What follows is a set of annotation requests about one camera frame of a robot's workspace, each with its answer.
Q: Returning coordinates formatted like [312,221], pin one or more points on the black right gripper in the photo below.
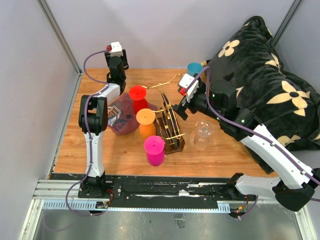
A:
[180,109]

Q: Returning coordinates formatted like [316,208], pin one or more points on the clear round wine glass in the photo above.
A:
[204,130]

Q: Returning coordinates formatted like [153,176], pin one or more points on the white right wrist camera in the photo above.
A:
[187,87]

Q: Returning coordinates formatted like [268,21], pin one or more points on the blue wine glass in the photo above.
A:
[194,68]

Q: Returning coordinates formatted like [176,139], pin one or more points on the aluminium frame rail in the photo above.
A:
[43,4]

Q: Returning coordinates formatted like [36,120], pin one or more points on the red wine glass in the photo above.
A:
[138,93]

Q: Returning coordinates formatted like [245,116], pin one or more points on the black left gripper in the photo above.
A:
[123,58]

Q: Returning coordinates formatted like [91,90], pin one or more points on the gold wire glass rack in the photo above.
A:
[166,122]

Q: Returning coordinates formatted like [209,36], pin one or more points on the orange wine glass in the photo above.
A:
[146,117]

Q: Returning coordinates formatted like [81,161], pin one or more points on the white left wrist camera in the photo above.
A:
[115,49]

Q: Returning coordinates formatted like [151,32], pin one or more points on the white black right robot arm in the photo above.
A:
[296,182]

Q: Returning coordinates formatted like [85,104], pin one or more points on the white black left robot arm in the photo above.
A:
[93,120]

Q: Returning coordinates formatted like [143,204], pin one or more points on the black floral blanket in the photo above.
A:
[285,103]

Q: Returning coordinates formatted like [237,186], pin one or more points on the maroon printed t-shirt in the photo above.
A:
[121,117]

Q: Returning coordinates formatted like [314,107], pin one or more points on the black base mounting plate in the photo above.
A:
[169,193]

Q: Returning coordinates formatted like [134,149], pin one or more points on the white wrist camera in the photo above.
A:
[115,49]
[187,87]

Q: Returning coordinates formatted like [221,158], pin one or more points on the pink wine glass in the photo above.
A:
[154,147]

